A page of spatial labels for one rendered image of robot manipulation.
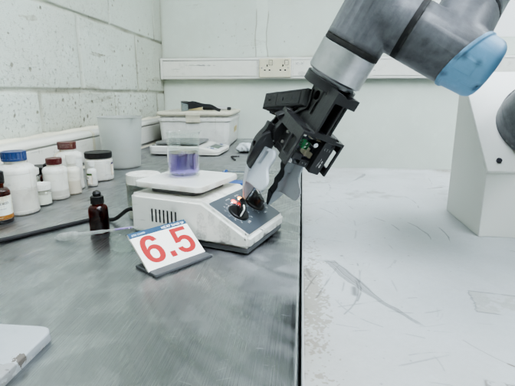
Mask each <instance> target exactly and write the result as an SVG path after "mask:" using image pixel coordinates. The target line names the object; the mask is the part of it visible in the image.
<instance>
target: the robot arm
mask: <svg viewBox="0 0 515 386"><path fill-rule="evenodd" d="M509 1H510V0H441V1H440V3H439V4H438V3H437V2H434V1H433V0H344V2H343V4H342V6H341V7H340V9H339V11H338V13H337V15H336V17H335V18H334V20H333V23H332V24H331V25H330V28H329V30H328V32H327V33H326V36H324V37H323V40H322V41H321V42H320V45H319V47H318V48H317V50H316V52H315V54H314V56H313V58H312V59H311V61H310V66H311V67H309V69H308V70H307V72H306V74H305V76H304V77H305V78H306V79H307V80H308V81H309V82H310V83H312V84H313V87H312V88H311V89H310V88H305V89H299V90H287V91H281V92H273V93H266V96H265V99H264V105H263V109H264V110H267V111H270V112H269V113H271V114H273V115H275V117H274V118H273V119H272V120H271V121H269V120H267V122H266V123H265V125H264V127H263V128H262V129H261V130H260V131H259V132H258V133H257V134H256V136H255V137H254V139H253V141H252V143H251V147H250V150H249V153H248V158H247V161H246V163H247V165H246V167H245V170H244V179H243V186H242V191H243V198H244V199H247V198H248V196H249V195H250V194H251V193H252V191H253V190H254V187H255V188H256V189H257V190H258V191H260V192H262V191H264V190H265V189H266V187H267V186H268V184H269V170H270V167H271V166H272V165H273V163H274V161H275V159H276V157H277V152H276V150H274V149H272V148H273V146H274V147H275V148H277V150H278V151H279V155H278V156H279V158H280V159H281V163H280V171H279V173H278V174H277V175H276V176H275V178H274V183H273V185H272V186H271V187H270V188H269V189H268V192H267V202H266V203H267V204H268V205H270V204H272V203H273V202H275V201H276V200H277V199H278V198H279V197H280V196H281V195H282V194H285V195H286V196H287V197H289V198H291V199H292V200H294V201H296V200H297V199H298V198H299V197H300V194H301V188H300V181H299V179H300V174H301V172H302V171H303V168H305V169H306V170H307V171H308V172H309V173H312V174H315V175H318V174H319V173H320V174H321V175H322V176H323V177H325V175H326V174H327V172H328V171H329V170H330V168H331V166H332V164H333V163H334V162H335V160H336V158H337V157H338V155H339V154H340V152H341V151H342V149H343V147H344V144H342V143H341V142H340V141H339V140H338V139H337V138H336V137H335V136H334V135H333V132H334V130H335V128H336V127H337V125H338V124H339V122H340V120H341V119H342V118H343V116H344V114H345V112H346V111H347V110H351V111H353V112H355V110H356V108H357V106H358V105H359V104H360V102H359V101H358V100H356V99H355V98H354V96H355V95H356V94H355V93H354V92H353V91H359V90H360V89H361V87H362V85H363V84H364V83H365V81H366V79H367V77H368V76H369V74H370V73H371V71H372V69H373V68H374V66H375V65H376V64H377V62H378V61H379V59H380V57H381V56H382V54H383V53H385V54H387V55H389V56H390V57H392V58H394V59H395V60H397V61H398V62H400V63H402V64H404V65H405V66H407V67H409V68H411V69H413V70H414V71H416V72H418V73H420V74H421V75H423V76H425V77H427V78H428V79H429V80H432V81H434V82H435V84H436V85H437V86H443V87H445V88H447V89H449V90H451V91H453V92H454V93H456V94H458V95H460V96H463V97H466V96H470V95H471V94H473V93H475V92H476V91H478V90H479V89H480V88H481V87H482V86H483V85H484V83H485V82H486V81H487V80H488V79H489V77H490V76H491V75H492V73H493V72H494V71H495V70H496V69H497V67H498V65H499V64H500V62H501V61H502V60H503V58H504V56H505V54H506V52H507V43H506V41H505V40H504V39H502V38H500V37H498V36H497V33H496V32H494V29H495V28H496V26H497V23H498V21H499V20H500V17H501V15H502V14H503V12H504V10H505V8H506V7H507V5H508V3H509ZM496 125H497V130H498V132H499V134H500V136H501V137H502V139H503V140H504V141H505V143H506V144H508V146H509V147H510V148H512V149H513V150H514V151H515V90H513V91H512V92H511V93H509V94H508V95H507V97H506V98H505V99H504V101H503V102H502V104H501V105H500V108H499V109H498V111H497V115H496ZM273 140H274V141H273ZM333 150H334V151H335V152H336V154H335V155H334V157H333V158H332V160H331V161H330V163H329V165H328V166H327V167H326V166H325V165H324V164H325V163H326V161H327V159H328V158H329V157H330V155H331V153H332V152H333Z"/></svg>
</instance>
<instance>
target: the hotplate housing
mask: <svg viewBox="0 0 515 386"><path fill-rule="evenodd" d="M242 186H243V185H240V184H235V183H226V184H223V185H220V186H218V187H216V188H213V189H211V190H208V191H205V192H202V193H190V192H183V191H170V190H163V189H156V188H146V189H143V190H140V191H136V192H134V193H133V195H132V206H133V226H139V227H135V228H142V229H145V230H146V229H149V228H152V227H157V226H160V225H164V224H168V223H172V222H175V221H180V220H183V219H184V220H185V222H186V223H187V225H188V226H189V228H190V229H191V231H192V233H193V234H194V235H195V237H196V238H197V240H198V242H199V243H200V244H201V245H202V246H204V247H213V248H217V249H222V250H230V251H235V252H239V253H244V254H248V253H250V252H251V251H252V250H253V249H254V248H256V247H257V246H258V245H259V244H261V243H262V242H264V241H265V240H266V239H268V238H269V236H271V235H272V234H274V233H275V232H276V231H278V230H279V229H280V228H281V223H282V222H283V216H281V213H279V215H277V216H276V217H274V218H272V219H271V220H270V221H268V222H267V223H266V224H264V225H262V226H261V227H259V228H258V229H257V230H256V231H254V232H253V233H251V234H247V233H246V232H245V231H243V230H242V229H240V227H238V226H237V225H236V224H234V223H233V222H231V221H230V220H228V219H227V218H226V217H225V216H224V215H223V214H221V213H220V212H218V211H217V210H215V209H214V208H213V207H212V206H211V205H210V204H209V203H211V202H213V201H216V200H218V199H219V198H223V197H224V196H226V195H229V194H231V193H233V192H235V191H238V190H240V189H242Z"/></svg>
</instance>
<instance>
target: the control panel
mask: <svg viewBox="0 0 515 386"><path fill-rule="evenodd" d="M238 197H241V198H243V191H242V189H240V190H238V191H235V192H233V193H231V194H229V195H226V196H224V197H223V198H219V199H218V200H216V201H213V202H211V203H209V204H210V205H211V206H212V207H213V208H214V209H215V210H217V211H218V212H220V213H221V214H223V215H224V216H225V217H226V218H227V219H228V220H230V221H231V222H233V223H234V224H236V225H237V226H238V227H240V229H242V230H243V231H245V232H246V233H247V234H251V233H253V232H254V231H256V230H257V229H258V228H259V227H261V226H262V225H264V224H266V223H267V222H268V221H270V220H271V219H272V218H274V217H276V216H277V215H279V213H280V212H279V211H278V210H276V209H275V208H273V207H272V206H270V205H268V204H267V203H266V202H264V210H262V211H259V210H256V209H254V208H252V207H251V206H249V205H248V204H247V202H246V207H247V212H248V214H249V218H248V219H247V220H245V221H243V220H240V219H237V218H235V217H234V216H233V215H231V214H230V212H229V211H228V208H229V206H230V205H233V204H235V205H237V204H238V202H239V199H238ZM231 200H235V201H236V203H233V202H232V201H231Z"/></svg>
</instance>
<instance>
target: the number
mask: <svg viewBox="0 0 515 386"><path fill-rule="evenodd" d="M133 242H134V244H135V245H136V247H137V248H138V250H139V252H140V253H141V255H142V257H143V259H144V260H145V261H146V264H147V266H148V267H151V266H153V265H156V264H158V263H161V262H164V261H167V260H171V259H173V258H176V257H179V256H182V255H184V254H188V253H191V252H193V251H196V250H199V249H201V247H200V246H199V244H198V242H197V241H196V239H195V238H194V237H193V235H192V233H191V231H190V230H189V229H188V227H187V226H186V224H181V225H179V226H175V227H171V228H168V229H165V230H162V231H157V232H154V233H151V234H146V235H143V236H140V237H135V238H133Z"/></svg>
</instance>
